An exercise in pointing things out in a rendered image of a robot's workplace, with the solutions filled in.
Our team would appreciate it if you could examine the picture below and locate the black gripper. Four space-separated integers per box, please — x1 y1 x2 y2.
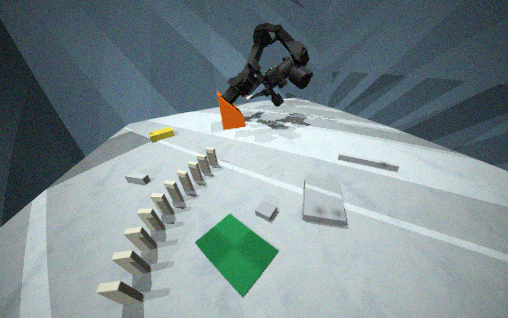
246 59 284 106

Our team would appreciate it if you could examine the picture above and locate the yellow flat block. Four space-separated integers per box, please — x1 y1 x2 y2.
149 127 175 142

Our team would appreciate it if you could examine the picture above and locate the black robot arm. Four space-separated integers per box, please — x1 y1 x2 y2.
221 23 313 106

